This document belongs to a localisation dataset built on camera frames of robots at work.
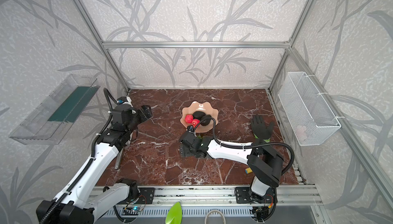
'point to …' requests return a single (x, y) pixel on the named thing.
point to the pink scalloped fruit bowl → (204, 107)
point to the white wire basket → (311, 121)
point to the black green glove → (261, 131)
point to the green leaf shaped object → (175, 215)
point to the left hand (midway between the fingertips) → (146, 104)
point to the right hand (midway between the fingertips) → (188, 143)
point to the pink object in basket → (301, 132)
